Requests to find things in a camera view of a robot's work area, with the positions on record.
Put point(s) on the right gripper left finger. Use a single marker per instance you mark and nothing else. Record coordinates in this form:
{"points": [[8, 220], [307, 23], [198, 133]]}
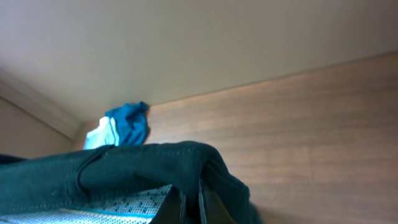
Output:
{"points": [[172, 210]]}

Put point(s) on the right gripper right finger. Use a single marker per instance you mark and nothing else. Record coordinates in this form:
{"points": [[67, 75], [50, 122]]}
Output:
{"points": [[212, 210]]}

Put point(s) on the black shorts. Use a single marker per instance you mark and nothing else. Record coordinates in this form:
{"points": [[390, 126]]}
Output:
{"points": [[118, 184]]}

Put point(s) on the blue t-shirt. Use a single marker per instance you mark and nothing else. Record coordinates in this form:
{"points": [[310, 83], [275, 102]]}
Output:
{"points": [[131, 123]]}

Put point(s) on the white garment in pile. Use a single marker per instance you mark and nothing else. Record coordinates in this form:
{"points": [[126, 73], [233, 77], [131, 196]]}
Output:
{"points": [[105, 134]]}

